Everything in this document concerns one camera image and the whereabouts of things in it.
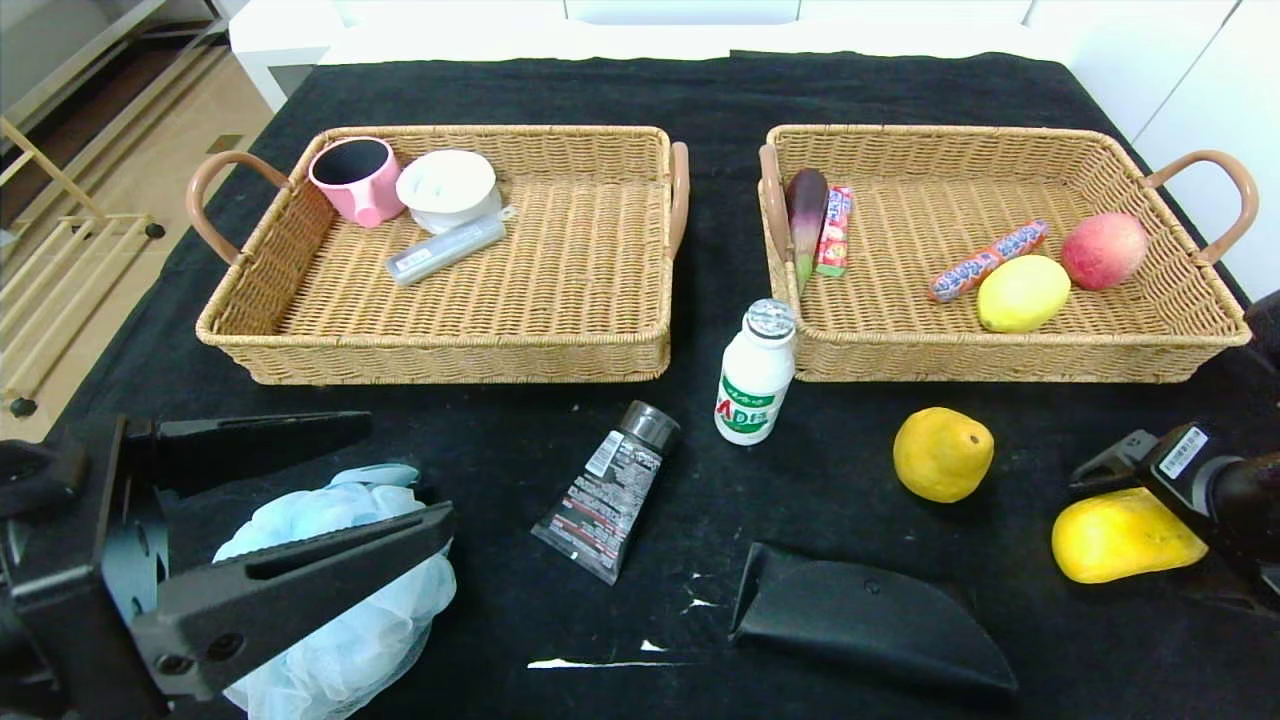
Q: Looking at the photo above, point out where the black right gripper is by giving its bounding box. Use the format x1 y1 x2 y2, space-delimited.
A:
1068 420 1247 553

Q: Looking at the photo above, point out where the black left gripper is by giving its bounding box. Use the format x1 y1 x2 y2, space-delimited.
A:
0 409 457 720

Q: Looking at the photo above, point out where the long yellow mango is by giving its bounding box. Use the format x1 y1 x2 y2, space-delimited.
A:
1051 487 1210 585

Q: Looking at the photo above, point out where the yellow pear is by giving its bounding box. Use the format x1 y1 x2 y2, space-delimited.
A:
892 406 995 504

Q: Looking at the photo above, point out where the black leather pouch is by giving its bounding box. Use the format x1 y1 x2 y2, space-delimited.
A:
730 542 1018 696

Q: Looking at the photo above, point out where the white milk drink bottle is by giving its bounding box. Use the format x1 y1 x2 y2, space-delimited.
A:
715 298 798 447

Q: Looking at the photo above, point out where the wicker basket holding food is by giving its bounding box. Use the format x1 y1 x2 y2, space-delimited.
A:
758 123 1259 384

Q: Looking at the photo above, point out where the wicker basket holding household items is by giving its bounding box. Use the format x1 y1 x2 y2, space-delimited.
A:
186 124 692 386

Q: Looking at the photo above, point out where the light blue bath loofah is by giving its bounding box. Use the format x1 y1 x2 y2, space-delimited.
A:
213 464 458 720

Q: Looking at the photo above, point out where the yellow lemon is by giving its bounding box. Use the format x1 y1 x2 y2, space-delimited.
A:
977 254 1072 334

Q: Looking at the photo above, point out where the red apple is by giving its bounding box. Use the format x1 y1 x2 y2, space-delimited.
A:
1060 211 1150 292

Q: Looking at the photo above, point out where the red blue wrapped sausage stick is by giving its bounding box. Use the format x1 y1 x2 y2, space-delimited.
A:
927 219 1049 304

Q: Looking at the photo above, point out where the grey translucent toothbrush case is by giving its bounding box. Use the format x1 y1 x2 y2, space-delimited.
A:
385 206 516 288

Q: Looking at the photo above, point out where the wooden slatted rack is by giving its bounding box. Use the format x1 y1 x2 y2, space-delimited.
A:
0 115 169 419

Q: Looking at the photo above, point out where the black cleanser tube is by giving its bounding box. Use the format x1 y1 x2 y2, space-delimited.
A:
531 400 683 586

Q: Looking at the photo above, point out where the pink plastic cup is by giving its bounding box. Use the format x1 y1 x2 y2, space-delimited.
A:
308 136 405 229

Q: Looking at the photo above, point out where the red candy packet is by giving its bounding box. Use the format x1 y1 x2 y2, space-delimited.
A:
815 186 854 278

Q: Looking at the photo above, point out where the white cabinet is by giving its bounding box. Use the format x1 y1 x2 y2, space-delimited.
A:
1030 0 1280 336

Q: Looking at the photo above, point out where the white round bowl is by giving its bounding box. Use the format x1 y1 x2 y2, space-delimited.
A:
396 149 502 235

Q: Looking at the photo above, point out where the purple eggplant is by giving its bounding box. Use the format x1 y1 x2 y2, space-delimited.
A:
785 168 831 295

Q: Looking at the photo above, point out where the black tablecloth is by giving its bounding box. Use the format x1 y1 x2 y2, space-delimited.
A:
0 50 1280 720

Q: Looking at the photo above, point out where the grey metal shelf frame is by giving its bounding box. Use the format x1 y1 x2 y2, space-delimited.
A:
0 0 233 131

